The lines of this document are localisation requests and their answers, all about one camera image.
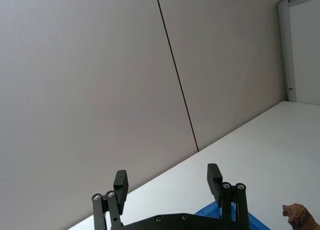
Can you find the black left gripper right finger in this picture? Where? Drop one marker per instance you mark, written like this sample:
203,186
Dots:
214,185

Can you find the white door panel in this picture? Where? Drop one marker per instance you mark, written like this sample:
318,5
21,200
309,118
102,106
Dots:
307,55

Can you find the small silver door hinge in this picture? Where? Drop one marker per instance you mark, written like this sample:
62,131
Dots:
288,88

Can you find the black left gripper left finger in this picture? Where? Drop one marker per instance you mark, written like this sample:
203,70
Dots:
120,190

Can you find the pale grey door frame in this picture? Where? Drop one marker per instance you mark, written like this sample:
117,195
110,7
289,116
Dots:
285,40

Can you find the brown lion toy figure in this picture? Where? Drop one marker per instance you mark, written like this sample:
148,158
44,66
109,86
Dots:
298,216

